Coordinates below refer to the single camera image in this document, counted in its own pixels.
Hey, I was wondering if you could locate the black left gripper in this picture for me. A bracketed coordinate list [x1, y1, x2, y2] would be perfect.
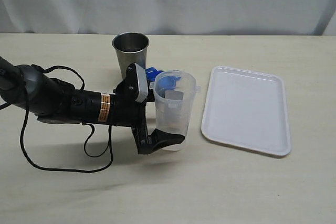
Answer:
[109, 90, 185, 155]

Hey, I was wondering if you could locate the clear plastic container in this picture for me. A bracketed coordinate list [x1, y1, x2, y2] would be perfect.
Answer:
[150, 70, 200, 137]

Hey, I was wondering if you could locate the stainless steel cup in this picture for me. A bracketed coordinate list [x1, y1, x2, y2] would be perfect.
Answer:
[112, 32, 150, 79]

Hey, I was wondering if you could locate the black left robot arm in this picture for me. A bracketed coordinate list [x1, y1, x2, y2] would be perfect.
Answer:
[1, 58, 157, 154]

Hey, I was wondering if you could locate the blue plastic lid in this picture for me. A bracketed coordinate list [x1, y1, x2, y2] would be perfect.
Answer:
[145, 67, 181, 92]

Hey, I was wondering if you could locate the white rectangular tray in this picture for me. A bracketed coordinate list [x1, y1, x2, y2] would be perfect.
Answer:
[201, 66, 291, 157]

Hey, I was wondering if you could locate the white backdrop curtain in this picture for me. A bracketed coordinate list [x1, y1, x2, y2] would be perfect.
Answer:
[1, 0, 335, 35]

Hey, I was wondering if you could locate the black cable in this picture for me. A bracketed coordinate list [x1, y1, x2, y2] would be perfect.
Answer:
[0, 65, 115, 174]

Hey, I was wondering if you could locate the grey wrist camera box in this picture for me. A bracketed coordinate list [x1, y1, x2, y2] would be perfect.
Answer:
[114, 63, 149, 103]

